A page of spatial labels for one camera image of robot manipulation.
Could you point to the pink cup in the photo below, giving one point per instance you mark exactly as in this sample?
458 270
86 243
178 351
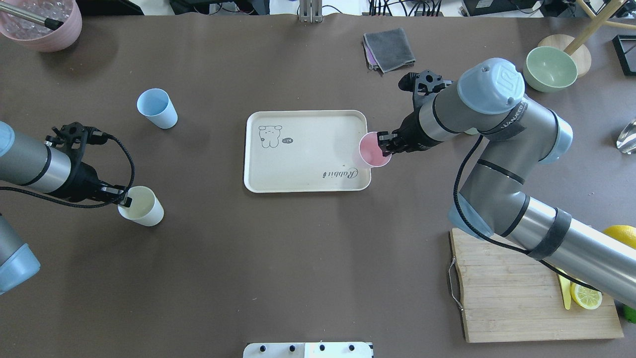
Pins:
369 154

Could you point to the metal ice scoop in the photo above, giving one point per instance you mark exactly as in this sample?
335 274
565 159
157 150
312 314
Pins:
626 141

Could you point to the green cup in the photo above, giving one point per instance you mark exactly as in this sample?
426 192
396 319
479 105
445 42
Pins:
472 131

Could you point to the wooden cutting board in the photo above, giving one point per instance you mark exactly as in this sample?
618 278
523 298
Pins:
508 297

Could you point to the metal pestle black tip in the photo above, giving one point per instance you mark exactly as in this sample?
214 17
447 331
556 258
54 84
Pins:
19 12

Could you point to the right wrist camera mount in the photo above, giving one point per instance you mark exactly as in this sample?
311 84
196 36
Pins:
423 86

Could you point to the cream white cup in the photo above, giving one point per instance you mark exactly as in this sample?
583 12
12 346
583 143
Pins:
145 208

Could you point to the cream rabbit print tray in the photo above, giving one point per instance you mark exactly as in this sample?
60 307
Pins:
305 151

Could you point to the yellow plastic knife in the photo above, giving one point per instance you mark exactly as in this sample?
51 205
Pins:
564 285

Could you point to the grey folded cloth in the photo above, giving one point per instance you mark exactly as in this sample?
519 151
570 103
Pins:
391 48

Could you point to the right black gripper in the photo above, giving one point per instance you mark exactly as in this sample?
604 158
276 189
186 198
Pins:
410 131

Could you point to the green bowl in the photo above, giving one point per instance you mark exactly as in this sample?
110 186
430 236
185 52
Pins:
549 69

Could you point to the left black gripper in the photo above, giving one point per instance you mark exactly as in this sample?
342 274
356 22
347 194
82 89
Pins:
81 182

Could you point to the lemon half lower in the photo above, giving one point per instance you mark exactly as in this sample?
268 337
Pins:
587 298

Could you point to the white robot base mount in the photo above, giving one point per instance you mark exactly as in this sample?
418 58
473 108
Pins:
309 350

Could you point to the green lime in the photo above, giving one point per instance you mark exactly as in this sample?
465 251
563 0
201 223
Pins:
629 314

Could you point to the pink bowl with ice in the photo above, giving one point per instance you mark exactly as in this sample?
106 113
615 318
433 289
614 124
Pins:
38 37

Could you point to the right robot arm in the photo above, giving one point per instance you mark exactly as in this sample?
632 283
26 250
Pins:
521 133

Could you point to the aluminium frame post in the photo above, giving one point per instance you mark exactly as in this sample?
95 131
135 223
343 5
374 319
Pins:
310 11

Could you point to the purple cloth under grey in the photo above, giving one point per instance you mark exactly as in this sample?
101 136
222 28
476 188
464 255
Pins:
370 58

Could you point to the wooden cup stand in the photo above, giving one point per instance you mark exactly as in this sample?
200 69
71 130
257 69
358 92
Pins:
574 47

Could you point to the black framed mirror tray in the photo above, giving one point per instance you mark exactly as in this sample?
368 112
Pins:
624 46

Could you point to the light blue cup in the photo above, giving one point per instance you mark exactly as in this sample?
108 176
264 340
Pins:
156 105

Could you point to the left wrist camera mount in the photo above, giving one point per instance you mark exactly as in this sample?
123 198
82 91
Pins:
73 139

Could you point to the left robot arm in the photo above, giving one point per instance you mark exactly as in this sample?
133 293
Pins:
53 171

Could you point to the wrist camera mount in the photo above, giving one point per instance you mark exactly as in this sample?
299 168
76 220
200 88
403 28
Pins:
423 86
73 139

